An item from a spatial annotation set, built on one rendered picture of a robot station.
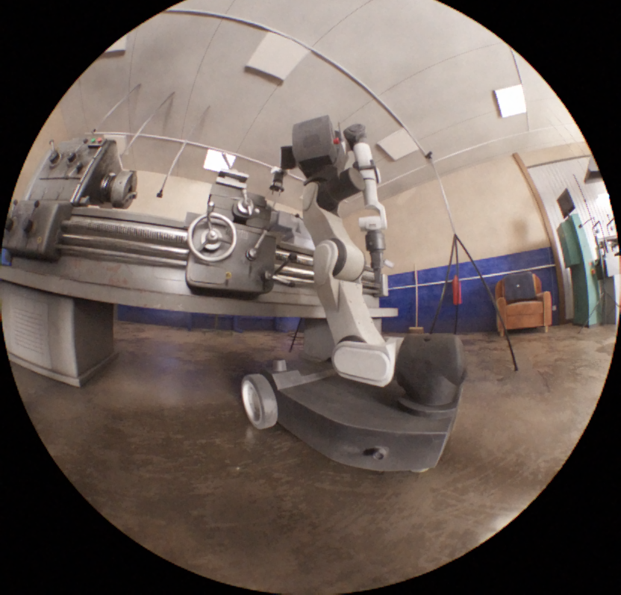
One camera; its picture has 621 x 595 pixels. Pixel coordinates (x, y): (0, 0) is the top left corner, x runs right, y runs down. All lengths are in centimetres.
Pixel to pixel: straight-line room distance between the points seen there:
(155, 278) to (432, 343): 106
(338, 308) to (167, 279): 76
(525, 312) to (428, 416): 288
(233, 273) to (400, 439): 79
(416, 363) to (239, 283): 70
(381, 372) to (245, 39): 330
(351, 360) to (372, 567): 52
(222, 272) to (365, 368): 62
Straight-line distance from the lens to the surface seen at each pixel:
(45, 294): 120
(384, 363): 49
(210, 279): 78
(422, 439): 45
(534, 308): 329
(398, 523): 48
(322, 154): 92
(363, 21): 303
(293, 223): 143
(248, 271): 84
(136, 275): 100
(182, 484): 55
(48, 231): 115
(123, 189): 136
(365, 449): 48
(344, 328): 61
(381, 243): 81
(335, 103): 333
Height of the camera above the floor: 42
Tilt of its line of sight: 9 degrees up
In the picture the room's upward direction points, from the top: 1 degrees clockwise
